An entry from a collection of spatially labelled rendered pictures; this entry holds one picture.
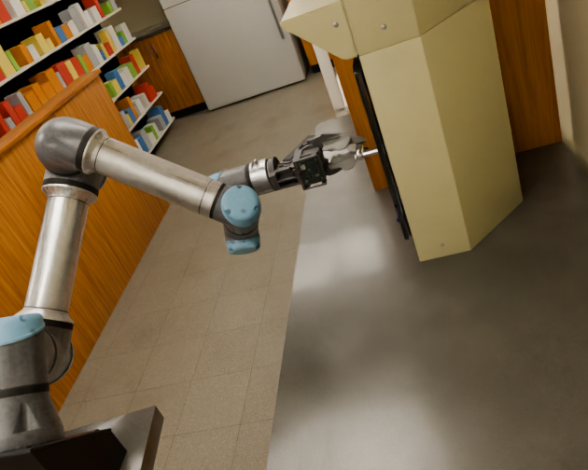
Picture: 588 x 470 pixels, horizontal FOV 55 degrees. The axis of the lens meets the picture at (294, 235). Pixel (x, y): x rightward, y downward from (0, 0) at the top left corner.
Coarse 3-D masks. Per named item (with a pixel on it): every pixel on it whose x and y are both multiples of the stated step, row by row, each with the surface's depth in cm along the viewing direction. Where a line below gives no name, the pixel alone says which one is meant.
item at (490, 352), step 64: (320, 128) 210; (320, 192) 168; (384, 192) 154; (576, 192) 125; (320, 256) 139; (384, 256) 130; (448, 256) 122; (512, 256) 115; (576, 256) 108; (320, 320) 119; (384, 320) 113; (448, 320) 106; (512, 320) 101; (576, 320) 96; (320, 384) 104; (384, 384) 99; (448, 384) 94; (512, 384) 90; (576, 384) 86; (320, 448) 93; (384, 448) 89; (448, 448) 85; (512, 448) 81; (576, 448) 78
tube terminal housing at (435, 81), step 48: (384, 0) 95; (432, 0) 98; (480, 0) 105; (384, 48) 100; (432, 48) 100; (480, 48) 108; (384, 96) 104; (432, 96) 104; (480, 96) 111; (432, 144) 109; (480, 144) 115; (432, 192) 114; (480, 192) 118; (432, 240) 121; (480, 240) 122
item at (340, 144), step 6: (342, 138) 120; (348, 138) 120; (354, 138) 120; (360, 138) 120; (324, 144) 121; (330, 144) 121; (336, 144) 120; (342, 144) 119; (348, 144) 118; (324, 150) 120; (330, 150) 122; (336, 150) 118
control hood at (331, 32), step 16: (304, 0) 108; (320, 0) 103; (336, 0) 97; (288, 16) 101; (304, 16) 98; (320, 16) 98; (336, 16) 97; (304, 32) 99; (320, 32) 99; (336, 32) 99; (336, 48) 100; (352, 48) 100
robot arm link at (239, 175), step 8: (232, 168) 126; (240, 168) 124; (248, 168) 126; (208, 176) 127; (216, 176) 126; (224, 176) 125; (232, 176) 124; (240, 176) 123; (248, 176) 123; (232, 184) 124; (240, 184) 123; (248, 184) 123
